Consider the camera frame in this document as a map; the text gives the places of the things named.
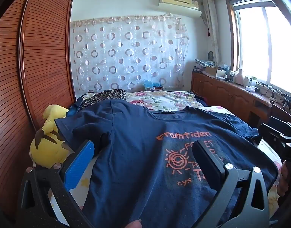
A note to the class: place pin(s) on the floral blanket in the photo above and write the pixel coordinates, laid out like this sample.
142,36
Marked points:
159,99

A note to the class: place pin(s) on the long wooden cabinet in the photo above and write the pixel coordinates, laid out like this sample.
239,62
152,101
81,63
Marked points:
226,95

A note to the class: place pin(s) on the small white tissue pack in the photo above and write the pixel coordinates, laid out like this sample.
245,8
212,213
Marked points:
251,89

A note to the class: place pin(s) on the small green capped bottle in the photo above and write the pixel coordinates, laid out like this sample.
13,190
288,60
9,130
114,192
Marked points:
254,78

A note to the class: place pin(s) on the white patterned window curtain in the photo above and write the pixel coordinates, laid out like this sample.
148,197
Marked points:
212,28

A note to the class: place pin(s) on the cardboard box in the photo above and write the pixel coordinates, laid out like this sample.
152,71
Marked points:
214,72

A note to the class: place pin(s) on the stack of folded cloths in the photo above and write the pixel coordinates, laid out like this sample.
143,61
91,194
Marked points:
204,64

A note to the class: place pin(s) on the person's right hand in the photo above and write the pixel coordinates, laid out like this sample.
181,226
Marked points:
284,180

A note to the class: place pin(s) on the yellow plush toy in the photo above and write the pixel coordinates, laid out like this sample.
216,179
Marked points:
48,147

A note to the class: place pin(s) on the wall air conditioner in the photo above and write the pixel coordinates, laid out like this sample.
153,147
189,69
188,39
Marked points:
178,2

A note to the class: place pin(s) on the wooden framed window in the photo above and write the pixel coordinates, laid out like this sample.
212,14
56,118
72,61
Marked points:
266,47

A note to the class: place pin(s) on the white plastic bottle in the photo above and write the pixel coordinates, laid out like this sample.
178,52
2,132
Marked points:
238,77

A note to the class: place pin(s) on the blue plastic bag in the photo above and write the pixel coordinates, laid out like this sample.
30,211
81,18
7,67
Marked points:
151,85

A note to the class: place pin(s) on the sheer circle-patterned curtain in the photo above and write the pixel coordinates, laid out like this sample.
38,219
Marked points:
126,52

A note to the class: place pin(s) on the person's left hand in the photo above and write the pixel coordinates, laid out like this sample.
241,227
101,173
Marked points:
134,224

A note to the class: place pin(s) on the wooden louvered wardrobe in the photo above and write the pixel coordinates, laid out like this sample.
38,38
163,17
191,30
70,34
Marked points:
41,52

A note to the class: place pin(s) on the dark oval brush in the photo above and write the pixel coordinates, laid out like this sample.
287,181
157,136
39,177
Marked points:
211,56

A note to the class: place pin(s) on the navy printed t-shirt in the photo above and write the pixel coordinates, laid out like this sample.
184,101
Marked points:
136,147

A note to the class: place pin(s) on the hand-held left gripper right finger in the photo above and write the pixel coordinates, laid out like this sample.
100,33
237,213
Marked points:
207,163

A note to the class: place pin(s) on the wooden chair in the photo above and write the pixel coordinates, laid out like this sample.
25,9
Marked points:
270,104

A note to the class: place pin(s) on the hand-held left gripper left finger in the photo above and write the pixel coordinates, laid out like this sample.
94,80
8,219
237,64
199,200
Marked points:
79,168

